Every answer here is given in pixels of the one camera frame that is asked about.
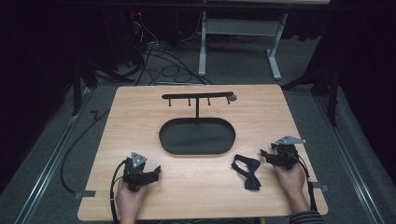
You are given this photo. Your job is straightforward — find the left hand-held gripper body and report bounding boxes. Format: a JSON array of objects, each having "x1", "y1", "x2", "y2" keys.
[{"x1": 121, "y1": 151, "x2": 153, "y2": 192}]

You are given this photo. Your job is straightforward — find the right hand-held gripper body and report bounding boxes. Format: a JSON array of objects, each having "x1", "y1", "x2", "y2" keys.
[{"x1": 270, "y1": 134, "x2": 308, "y2": 172}]

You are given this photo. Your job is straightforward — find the black bow tie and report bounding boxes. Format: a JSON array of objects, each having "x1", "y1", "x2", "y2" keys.
[{"x1": 230, "y1": 153, "x2": 262, "y2": 191}]

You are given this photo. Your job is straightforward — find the black hook stand with tray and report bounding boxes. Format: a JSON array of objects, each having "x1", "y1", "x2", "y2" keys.
[{"x1": 158, "y1": 91, "x2": 238, "y2": 156}]

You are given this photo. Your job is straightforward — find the person's left hand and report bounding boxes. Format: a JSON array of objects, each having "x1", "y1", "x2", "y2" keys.
[{"x1": 115, "y1": 179, "x2": 149, "y2": 218}]

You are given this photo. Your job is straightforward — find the person's right hand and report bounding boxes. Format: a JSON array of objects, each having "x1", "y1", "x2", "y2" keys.
[{"x1": 273, "y1": 162, "x2": 308, "y2": 202}]

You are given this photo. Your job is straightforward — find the black metal stand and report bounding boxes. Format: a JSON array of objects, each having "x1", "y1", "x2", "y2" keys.
[
  {"x1": 70, "y1": 58, "x2": 136, "y2": 118},
  {"x1": 280, "y1": 63, "x2": 341, "y2": 128}
]

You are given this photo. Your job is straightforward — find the left hand-held gripper cable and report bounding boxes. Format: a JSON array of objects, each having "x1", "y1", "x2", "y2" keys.
[{"x1": 108, "y1": 158, "x2": 129, "y2": 224}]

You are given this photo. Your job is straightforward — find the hand-held gripper cable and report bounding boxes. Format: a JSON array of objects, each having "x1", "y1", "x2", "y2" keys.
[
  {"x1": 291, "y1": 151, "x2": 318, "y2": 213},
  {"x1": 108, "y1": 158, "x2": 129, "y2": 224}
]

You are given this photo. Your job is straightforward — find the right hand-held gripper cable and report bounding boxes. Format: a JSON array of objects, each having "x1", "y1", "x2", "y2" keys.
[{"x1": 291, "y1": 151, "x2": 318, "y2": 213}]

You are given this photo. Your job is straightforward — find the grey table bracket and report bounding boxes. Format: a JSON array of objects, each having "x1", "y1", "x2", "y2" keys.
[
  {"x1": 73, "y1": 189, "x2": 97, "y2": 201},
  {"x1": 311, "y1": 181, "x2": 330, "y2": 193}
]

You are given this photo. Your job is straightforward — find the metal floor rail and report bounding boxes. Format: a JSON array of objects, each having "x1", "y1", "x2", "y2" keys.
[
  {"x1": 13, "y1": 87, "x2": 95, "y2": 224},
  {"x1": 312, "y1": 92, "x2": 388, "y2": 224}
]

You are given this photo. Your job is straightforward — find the long black floor cable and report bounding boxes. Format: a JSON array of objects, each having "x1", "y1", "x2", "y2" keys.
[{"x1": 60, "y1": 107, "x2": 111, "y2": 195}]

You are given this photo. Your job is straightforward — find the bundle of black floor cables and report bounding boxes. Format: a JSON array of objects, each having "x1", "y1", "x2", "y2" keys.
[{"x1": 129, "y1": 12, "x2": 214, "y2": 87}]

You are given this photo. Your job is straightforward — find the white metal table frame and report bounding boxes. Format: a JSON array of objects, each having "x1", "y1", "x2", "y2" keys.
[{"x1": 197, "y1": 10, "x2": 290, "y2": 81}]

